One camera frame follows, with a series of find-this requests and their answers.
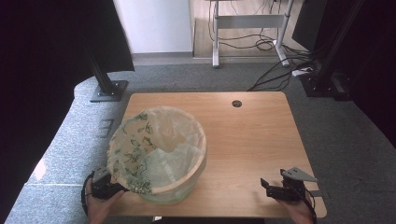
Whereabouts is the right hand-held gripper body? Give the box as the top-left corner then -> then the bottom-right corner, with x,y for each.
270,166 -> 318,203

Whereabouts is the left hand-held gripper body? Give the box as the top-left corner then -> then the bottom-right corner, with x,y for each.
91,166 -> 126,201

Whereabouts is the orange plastic mesh basket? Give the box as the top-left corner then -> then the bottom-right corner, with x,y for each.
136,133 -> 208,205

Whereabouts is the green printed plastic bag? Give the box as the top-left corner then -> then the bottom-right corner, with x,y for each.
106,105 -> 208,204

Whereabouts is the person's left hand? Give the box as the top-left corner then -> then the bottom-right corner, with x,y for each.
85,178 -> 126,224

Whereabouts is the person's right hand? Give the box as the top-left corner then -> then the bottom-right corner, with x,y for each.
276,195 -> 316,224

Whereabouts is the white power strip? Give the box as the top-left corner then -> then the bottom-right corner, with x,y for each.
291,67 -> 313,77

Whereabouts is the black metal stand with dark base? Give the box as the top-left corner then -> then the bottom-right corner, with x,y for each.
299,0 -> 366,102

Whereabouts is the black curtain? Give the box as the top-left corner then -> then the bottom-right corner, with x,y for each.
0,0 -> 135,216

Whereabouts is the black flat panel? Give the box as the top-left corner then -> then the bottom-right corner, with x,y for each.
291,0 -> 332,53

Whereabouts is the left hand-held gripper cable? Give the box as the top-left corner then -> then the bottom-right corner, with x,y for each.
80,171 -> 95,217

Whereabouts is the hand-held gripper cable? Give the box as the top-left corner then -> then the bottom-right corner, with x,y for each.
80,171 -> 95,217
298,185 -> 318,224

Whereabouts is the right hand-held gripper cable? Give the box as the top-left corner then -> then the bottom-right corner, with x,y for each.
298,185 -> 318,224

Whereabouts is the black metal stand with base plate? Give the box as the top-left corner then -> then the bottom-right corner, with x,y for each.
86,50 -> 130,104

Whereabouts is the bundle of black floor cables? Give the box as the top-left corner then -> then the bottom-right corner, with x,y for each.
207,0 -> 317,92

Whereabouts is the white desk frame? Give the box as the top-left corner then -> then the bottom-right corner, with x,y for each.
205,0 -> 295,69

